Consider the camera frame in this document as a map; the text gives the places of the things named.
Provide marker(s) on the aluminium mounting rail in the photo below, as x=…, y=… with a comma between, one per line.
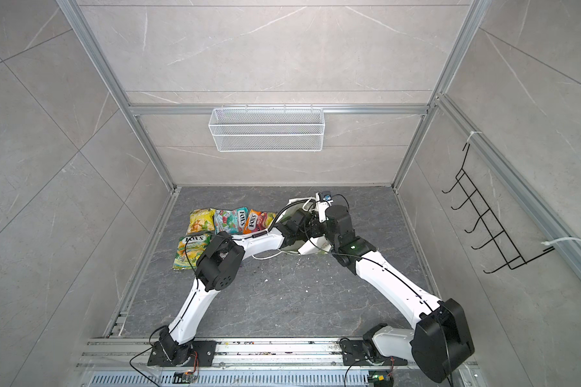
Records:
x=242, y=362

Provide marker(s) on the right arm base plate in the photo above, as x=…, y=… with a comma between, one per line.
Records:
x=364, y=353

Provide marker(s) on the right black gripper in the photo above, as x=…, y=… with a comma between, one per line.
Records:
x=316, y=229

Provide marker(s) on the pink Fox's fruit candy bag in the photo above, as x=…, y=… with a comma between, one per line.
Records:
x=258, y=221

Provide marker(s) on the green yellow Fox's candy bag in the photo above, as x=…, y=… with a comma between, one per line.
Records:
x=189, y=250

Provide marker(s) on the white printed paper bag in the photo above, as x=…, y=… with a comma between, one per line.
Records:
x=289, y=233

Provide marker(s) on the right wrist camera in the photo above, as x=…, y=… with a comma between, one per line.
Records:
x=323, y=202

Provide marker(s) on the white wire mesh basket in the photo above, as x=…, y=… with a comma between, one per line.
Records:
x=252, y=130

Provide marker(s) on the green Fox's mint candy bag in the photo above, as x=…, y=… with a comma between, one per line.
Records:
x=231, y=221

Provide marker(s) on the yellow chips snack bag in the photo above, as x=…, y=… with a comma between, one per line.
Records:
x=201, y=220

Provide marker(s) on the black wire hook rack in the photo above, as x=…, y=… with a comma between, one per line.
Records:
x=510, y=255

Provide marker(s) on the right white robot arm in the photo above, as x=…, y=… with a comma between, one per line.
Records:
x=439, y=338

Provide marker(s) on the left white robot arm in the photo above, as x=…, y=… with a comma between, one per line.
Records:
x=215, y=270

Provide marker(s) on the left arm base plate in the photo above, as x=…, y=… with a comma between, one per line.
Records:
x=193, y=353

